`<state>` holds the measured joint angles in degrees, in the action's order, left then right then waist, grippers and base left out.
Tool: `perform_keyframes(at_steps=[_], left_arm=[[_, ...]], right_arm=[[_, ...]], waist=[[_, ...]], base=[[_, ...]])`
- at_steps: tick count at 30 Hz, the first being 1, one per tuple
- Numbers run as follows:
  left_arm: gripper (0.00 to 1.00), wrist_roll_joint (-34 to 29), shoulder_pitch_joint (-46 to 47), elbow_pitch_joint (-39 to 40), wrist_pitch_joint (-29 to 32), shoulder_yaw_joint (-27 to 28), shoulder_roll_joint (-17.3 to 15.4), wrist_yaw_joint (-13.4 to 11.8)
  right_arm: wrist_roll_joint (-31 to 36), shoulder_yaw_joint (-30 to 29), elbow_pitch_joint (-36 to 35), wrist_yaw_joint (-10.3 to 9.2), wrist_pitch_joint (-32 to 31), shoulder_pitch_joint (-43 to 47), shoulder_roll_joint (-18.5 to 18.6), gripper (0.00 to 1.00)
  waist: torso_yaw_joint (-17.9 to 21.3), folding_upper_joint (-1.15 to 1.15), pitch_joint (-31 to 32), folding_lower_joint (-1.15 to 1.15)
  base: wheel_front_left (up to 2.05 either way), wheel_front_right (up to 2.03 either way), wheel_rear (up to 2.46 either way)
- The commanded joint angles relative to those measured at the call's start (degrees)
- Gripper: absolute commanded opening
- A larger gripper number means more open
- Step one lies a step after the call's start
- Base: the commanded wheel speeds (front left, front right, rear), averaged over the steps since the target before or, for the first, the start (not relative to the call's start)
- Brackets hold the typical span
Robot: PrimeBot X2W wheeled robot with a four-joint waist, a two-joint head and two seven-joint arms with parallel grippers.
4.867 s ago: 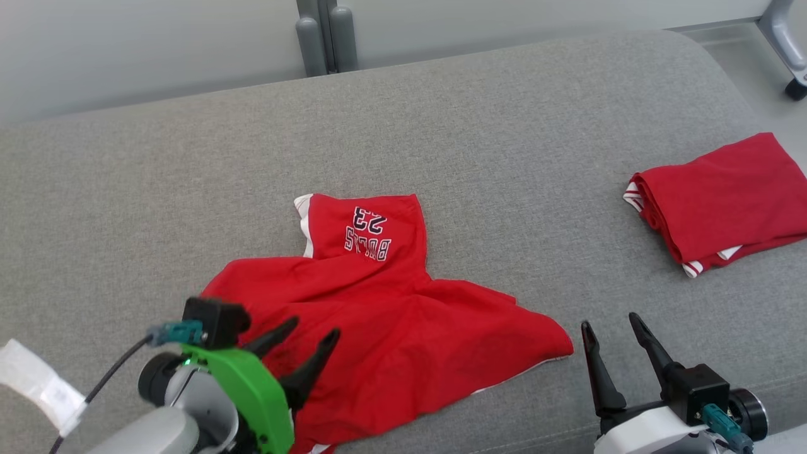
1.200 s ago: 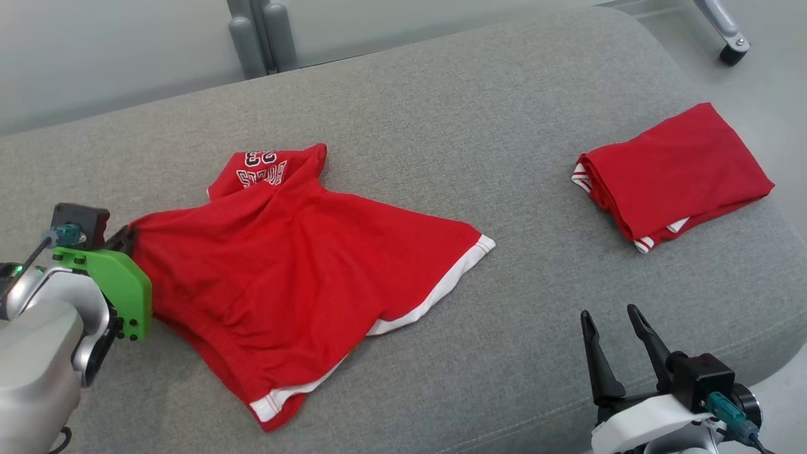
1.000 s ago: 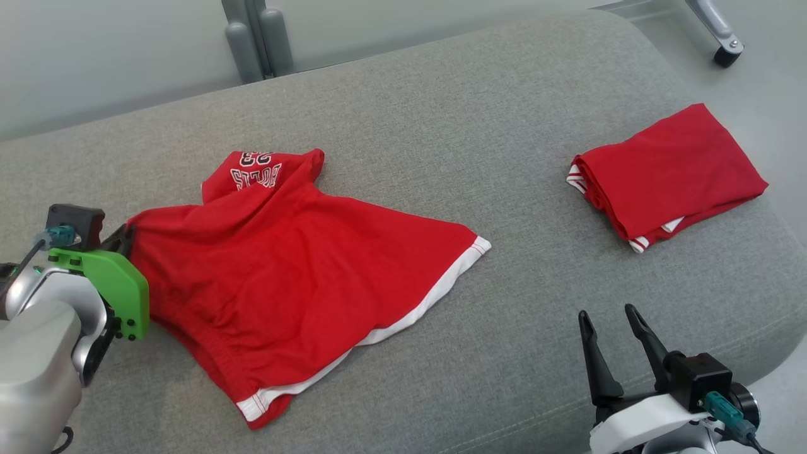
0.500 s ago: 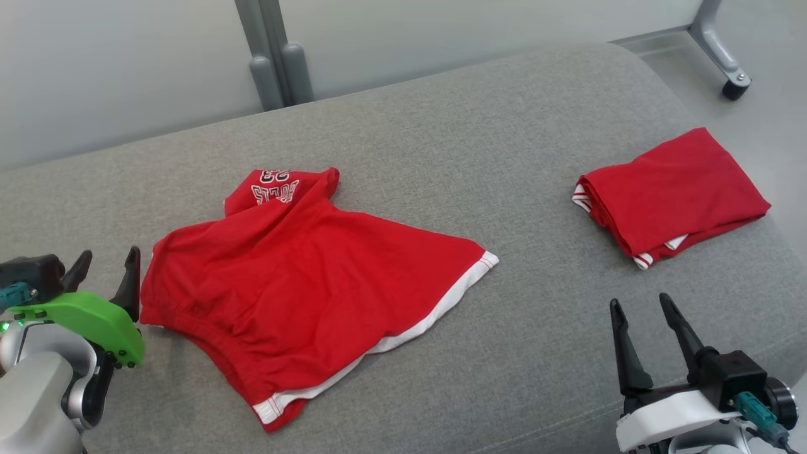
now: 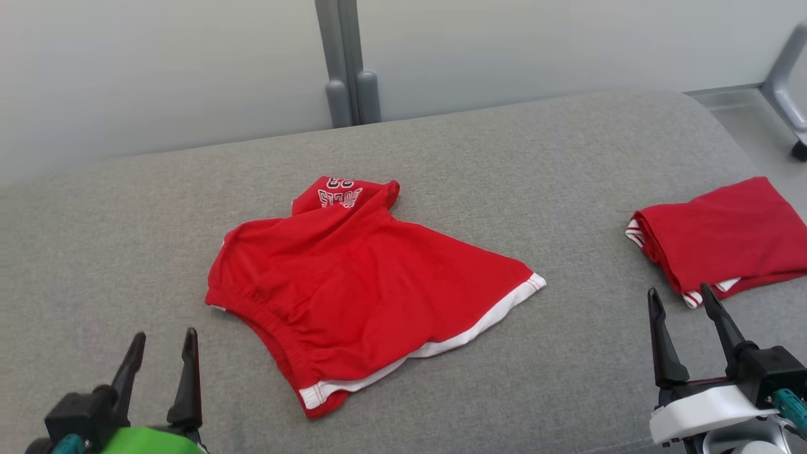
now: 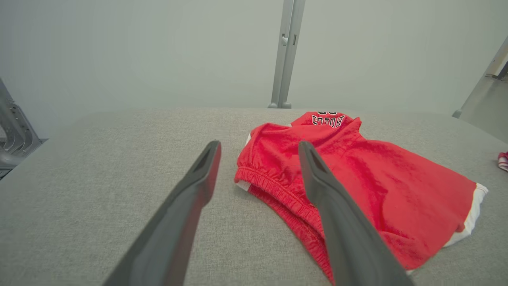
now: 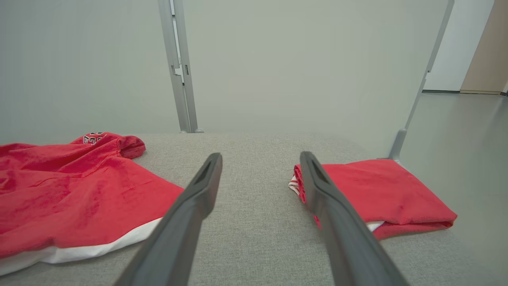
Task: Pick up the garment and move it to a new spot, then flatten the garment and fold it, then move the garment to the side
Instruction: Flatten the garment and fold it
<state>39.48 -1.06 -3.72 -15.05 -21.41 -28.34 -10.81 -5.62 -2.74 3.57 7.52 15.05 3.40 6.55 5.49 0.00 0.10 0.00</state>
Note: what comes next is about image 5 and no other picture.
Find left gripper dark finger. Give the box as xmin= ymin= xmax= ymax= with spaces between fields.
xmin=110 ymin=332 xmax=147 ymax=414
xmin=166 ymin=327 xmax=204 ymax=433

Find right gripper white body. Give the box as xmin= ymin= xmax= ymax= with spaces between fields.
xmin=649 ymin=376 xmax=782 ymax=446

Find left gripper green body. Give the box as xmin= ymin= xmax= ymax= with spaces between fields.
xmin=95 ymin=424 xmax=210 ymax=454

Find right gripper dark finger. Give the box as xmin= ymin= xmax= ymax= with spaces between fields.
xmin=699 ymin=282 xmax=749 ymax=379
xmin=647 ymin=288 xmax=690 ymax=389

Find red jersey with white sleeves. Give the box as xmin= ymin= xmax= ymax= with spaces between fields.
xmin=625 ymin=177 xmax=807 ymax=310

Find red shorts with white hem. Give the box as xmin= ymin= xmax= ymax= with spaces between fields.
xmin=205 ymin=176 xmax=547 ymax=419

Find grey fabric sofa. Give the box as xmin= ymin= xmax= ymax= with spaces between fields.
xmin=0 ymin=90 xmax=807 ymax=454

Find grey chair leg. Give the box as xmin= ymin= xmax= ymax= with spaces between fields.
xmin=760 ymin=22 xmax=807 ymax=147

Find grey partition base rail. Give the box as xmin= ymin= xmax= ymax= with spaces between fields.
xmin=684 ymin=82 xmax=767 ymax=96

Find grey partition post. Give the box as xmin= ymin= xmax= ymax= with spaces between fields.
xmin=314 ymin=0 xmax=354 ymax=129
xmin=337 ymin=0 xmax=383 ymax=125

